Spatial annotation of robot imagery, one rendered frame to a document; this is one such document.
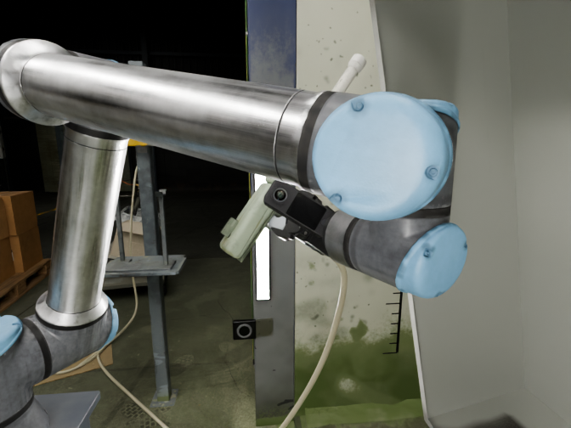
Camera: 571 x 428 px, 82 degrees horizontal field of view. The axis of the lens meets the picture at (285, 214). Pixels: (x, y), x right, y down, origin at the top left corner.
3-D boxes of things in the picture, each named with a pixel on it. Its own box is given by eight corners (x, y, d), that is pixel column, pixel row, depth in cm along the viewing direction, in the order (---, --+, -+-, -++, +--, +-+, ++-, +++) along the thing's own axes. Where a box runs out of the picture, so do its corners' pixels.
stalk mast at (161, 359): (172, 393, 176) (146, 64, 144) (169, 402, 170) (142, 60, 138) (160, 394, 175) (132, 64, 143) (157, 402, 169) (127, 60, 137)
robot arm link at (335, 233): (331, 254, 44) (366, 193, 45) (310, 245, 48) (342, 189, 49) (370, 281, 48) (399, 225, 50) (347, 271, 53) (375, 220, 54)
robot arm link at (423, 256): (478, 214, 38) (470, 295, 39) (392, 200, 48) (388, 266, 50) (425, 224, 33) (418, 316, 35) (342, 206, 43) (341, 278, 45)
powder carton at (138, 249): (112, 239, 313) (122, 199, 309) (160, 249, 327) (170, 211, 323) (98, 256, 262) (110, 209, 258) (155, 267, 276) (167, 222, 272)
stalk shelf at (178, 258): (186, 257, 156) (186, 254, 156) (176, 275, 134) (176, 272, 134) (117, 259, 153) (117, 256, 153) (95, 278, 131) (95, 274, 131)
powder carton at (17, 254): (10, 261, 338) (5, 227, 331) (42, 259, 345) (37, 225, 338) (-13, 274, 302) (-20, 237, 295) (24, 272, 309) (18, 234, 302)
